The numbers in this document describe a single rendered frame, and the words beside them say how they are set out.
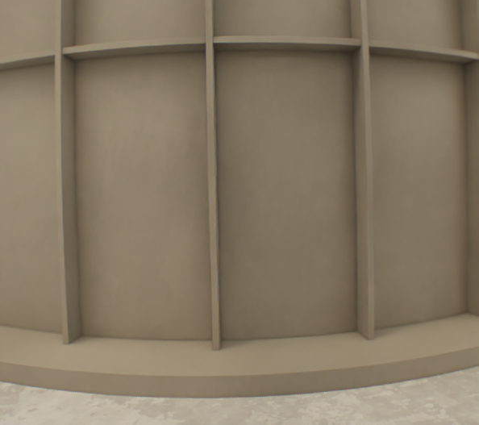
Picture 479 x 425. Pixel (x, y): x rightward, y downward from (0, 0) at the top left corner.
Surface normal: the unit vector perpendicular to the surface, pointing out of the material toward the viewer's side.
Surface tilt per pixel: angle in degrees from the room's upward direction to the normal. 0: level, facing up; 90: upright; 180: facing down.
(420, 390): 0
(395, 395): 0
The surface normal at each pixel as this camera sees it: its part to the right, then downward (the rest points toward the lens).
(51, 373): -0.16, 0.01
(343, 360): -0.02, -1.00
